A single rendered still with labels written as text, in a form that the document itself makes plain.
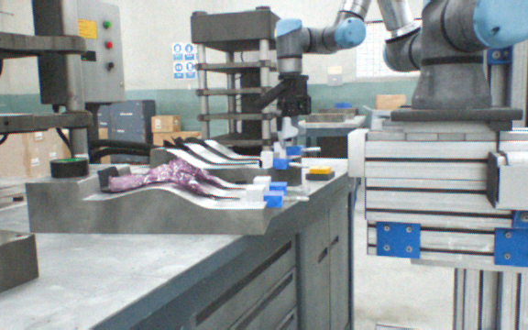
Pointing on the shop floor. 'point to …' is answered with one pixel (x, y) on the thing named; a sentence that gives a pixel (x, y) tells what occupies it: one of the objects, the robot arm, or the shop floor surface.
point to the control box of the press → (88, 10)
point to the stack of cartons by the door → (170, 126)
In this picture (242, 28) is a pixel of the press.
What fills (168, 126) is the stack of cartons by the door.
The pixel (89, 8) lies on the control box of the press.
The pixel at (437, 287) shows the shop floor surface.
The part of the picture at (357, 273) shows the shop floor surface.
